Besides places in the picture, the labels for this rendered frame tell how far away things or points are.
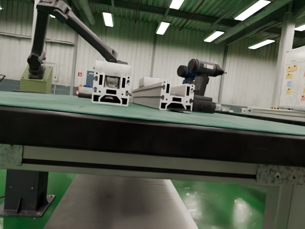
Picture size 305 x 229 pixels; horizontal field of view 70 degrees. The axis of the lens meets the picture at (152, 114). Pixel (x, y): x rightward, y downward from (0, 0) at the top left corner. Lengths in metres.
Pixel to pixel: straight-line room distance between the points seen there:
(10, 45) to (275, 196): 13.78
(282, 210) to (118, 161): 0.31
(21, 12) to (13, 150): 13.75
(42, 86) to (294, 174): 1.45
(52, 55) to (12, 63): 2.09
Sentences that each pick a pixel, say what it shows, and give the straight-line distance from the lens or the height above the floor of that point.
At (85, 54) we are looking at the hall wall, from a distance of 12.73.
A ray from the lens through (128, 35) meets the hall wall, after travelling 12.82.
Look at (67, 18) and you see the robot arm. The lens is 1.29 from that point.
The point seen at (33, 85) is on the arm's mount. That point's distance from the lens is 1.62.
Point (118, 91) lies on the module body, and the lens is 0.61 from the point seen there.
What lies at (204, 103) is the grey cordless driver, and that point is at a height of 0.82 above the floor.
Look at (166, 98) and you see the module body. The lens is 0.65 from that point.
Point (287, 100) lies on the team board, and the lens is 4.33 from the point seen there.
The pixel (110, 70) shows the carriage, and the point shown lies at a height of 0.88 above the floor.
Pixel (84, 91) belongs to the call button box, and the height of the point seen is 0.81.
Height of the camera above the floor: 0.80
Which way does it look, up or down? 3 degrees down
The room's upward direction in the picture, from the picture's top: 6 degrees clockwise
